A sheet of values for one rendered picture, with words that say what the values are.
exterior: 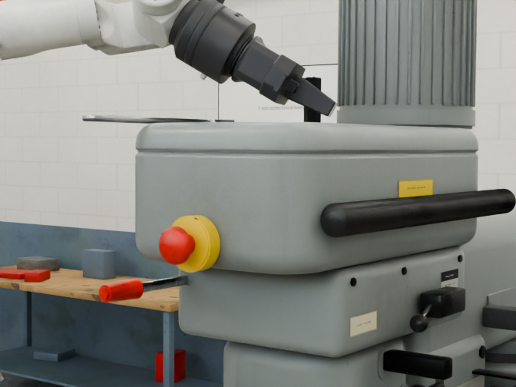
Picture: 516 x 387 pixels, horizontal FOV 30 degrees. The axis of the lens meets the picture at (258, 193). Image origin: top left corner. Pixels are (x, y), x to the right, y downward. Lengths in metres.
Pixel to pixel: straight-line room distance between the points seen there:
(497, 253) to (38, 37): 0.73
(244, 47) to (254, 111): 5.28
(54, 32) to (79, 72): 6.39
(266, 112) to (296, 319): 5.36
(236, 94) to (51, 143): 1.88
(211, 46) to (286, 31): 5.19
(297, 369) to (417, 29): 0.50
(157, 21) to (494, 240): 0.59
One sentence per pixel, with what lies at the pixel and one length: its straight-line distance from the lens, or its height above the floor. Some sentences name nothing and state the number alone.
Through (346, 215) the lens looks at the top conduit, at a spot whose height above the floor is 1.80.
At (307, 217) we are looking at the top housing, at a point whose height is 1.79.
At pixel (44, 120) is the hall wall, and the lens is 7.89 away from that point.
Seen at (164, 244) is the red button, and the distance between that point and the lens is 1.01.
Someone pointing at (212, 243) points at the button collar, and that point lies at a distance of 1.01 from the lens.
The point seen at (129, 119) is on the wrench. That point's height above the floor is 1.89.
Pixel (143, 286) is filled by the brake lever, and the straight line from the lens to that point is 1.12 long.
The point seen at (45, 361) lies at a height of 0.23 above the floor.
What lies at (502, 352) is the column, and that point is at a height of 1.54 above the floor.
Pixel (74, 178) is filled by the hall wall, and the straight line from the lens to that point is 7.64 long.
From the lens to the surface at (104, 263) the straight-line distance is 6.99.
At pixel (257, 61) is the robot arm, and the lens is 1.18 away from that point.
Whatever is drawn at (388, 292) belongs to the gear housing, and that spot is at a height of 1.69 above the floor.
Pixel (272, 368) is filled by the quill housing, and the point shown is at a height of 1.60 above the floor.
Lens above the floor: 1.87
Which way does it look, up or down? 3 degrees down
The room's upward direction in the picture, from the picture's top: straight up
